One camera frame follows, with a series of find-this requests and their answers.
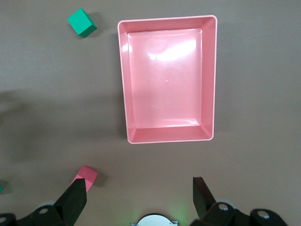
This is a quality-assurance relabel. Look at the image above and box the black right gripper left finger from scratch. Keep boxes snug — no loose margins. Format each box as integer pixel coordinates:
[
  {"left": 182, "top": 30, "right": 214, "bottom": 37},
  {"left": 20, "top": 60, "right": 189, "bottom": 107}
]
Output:
[{"left": 0, "top": 178, "right": 88, "bottom": 226}]

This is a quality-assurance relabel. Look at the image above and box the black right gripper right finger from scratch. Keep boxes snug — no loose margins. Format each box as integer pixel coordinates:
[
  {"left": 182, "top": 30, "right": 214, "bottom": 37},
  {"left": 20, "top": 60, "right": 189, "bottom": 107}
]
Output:
[{"left": 190, "top": 177, "right": 289, "bottom": 226}]

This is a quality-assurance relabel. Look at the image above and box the pink foam cube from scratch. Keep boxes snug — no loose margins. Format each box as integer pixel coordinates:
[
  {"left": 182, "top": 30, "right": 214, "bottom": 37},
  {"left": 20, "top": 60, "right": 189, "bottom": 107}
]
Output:
[{"left": 70, "top": 165, "right": 98, "bottom": 193}]

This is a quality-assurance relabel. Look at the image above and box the pink plastic tray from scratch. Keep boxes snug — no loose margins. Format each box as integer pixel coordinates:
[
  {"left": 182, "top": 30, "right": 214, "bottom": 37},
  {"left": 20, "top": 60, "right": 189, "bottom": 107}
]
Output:
[{"left": 117, "top": 15, "right": 218, "bottom": 145}]

